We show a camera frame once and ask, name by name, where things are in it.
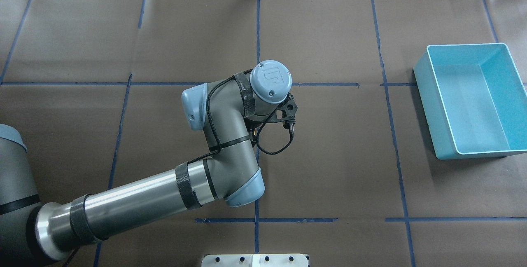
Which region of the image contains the light blue plastic bin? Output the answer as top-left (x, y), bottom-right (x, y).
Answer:
top-left (413, 43), bottom-right (527, 160)

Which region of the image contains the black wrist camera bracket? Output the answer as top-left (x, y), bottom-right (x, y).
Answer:
top-left (265, 92), bottom-right (298, 134)

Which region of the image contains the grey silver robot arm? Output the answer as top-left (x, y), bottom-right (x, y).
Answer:
top-left (1, 60), bottom-right (296, 267)

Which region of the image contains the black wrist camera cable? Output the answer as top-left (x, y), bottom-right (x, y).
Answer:
top-left (206, 69), bottom-right (294, 164)

